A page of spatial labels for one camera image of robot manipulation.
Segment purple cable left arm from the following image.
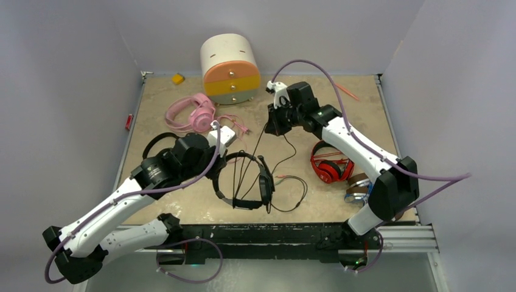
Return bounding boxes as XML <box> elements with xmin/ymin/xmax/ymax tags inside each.
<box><xmin>44</xmin><ymin>120</ymin><xmax>221</xmax><ymax>284</ymax></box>

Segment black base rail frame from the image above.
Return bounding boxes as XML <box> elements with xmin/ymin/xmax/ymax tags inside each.
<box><xmin>143</xmin><ymin>215</ymin><xmax>438</xmax><ymax>267</ymax></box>

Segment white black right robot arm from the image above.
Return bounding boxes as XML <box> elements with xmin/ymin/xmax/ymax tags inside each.
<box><xmin>265</xmin><ymin>81</ymin><xmax>419</xmax><ymax>248</ymax></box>

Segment cream orange yellow drawer box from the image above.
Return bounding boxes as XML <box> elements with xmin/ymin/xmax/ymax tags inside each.
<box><xmin>200</xmin><ymin>33</ymin><xmax>261</xmax><ymax>105</ymax></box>

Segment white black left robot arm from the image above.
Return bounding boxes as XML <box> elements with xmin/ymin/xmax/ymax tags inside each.
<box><xmin>43</xmin><ymin>127</ymin><xmax>235</xmax><ymax>284</ymax></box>

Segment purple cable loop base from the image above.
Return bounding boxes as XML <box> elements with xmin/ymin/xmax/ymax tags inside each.
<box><xmin>156</xmin><ymin>238</ymin><xmax>224</xmax><ymax>284</ymax></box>

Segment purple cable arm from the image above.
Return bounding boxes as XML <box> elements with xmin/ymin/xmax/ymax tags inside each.
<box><xmin>44</xmin><ymin>120</ymin><xmax>221</xmax><ymax>284</ymax></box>
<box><xmin>271</xmin><ymin>59</ymin><xmax>472</xmax><ymax>275</ymax></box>

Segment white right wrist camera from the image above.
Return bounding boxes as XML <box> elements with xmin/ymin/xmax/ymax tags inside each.
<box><xmin>266</xmin><ymin>80</ymin><xmax>290</xmax><ymax>109</ymax></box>

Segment red black headphones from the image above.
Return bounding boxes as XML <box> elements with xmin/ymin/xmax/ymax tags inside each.
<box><xmin>310</xmin><ymin>141</ymin><xmax>355</xmax><ymax>184</ymax></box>

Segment small yellow block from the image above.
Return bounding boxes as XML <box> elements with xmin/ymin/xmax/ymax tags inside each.
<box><xmin>171</xmin><ymin>74</ymin><xmax>186</xmax><ymax>85</ymax></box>

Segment pink headphones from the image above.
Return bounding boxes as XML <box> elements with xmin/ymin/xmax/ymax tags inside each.
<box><xmin>164</xmin><ymin>93</ymin><xmax>250</xmax><ymax>134</ymax></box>

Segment small red clip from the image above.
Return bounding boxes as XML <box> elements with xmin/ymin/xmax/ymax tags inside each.
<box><xmin>125</xmin><ymin>114</ymin><xmax>133</xmax><ymax>131</ymax></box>

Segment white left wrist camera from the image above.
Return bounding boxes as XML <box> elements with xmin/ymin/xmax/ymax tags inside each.
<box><xmin>206</xmin><ymin>121</ymin><xmax>237</xmax><ymax>148</ymax></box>

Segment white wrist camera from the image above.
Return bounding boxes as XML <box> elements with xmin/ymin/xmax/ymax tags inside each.
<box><xmin>266</xmin><ymin>80</ymin><xmax>290</xmax><ymax>109</ymax></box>
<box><xmin>206</xmin><ymin>121</ymin><xmax>237</xmax><ymax>148</ymax></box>

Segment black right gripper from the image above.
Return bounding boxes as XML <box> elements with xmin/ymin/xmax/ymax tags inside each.
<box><xmin>266</xmin><ymin>99</ymin><xmax>304</xmax><ymax>136</ymax></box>

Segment orange pencil stick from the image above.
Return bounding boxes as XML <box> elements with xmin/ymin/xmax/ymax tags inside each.
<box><xmin>336</xmin><ymin>84</ymin><xmax>360</xmax><ymax>101</ymax></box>

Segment brown leather silver headphones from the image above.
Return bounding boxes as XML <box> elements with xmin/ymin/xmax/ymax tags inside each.
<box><xmin>344</xmin><ymin>173</ymin><xmax>374</xmax><ymax>207</ymax></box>

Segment red audio cable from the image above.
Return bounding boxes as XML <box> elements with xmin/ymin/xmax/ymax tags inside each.
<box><xmin>313</xmin><ymin>151</ymin><xmax>349</xmax><ymax>166</ymax></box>

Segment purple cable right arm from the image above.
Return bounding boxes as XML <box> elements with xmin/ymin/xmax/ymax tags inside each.
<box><xmin>271</xmin><ymin>59</ymin><xmax>472</xmax><ymax>275</ymax></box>

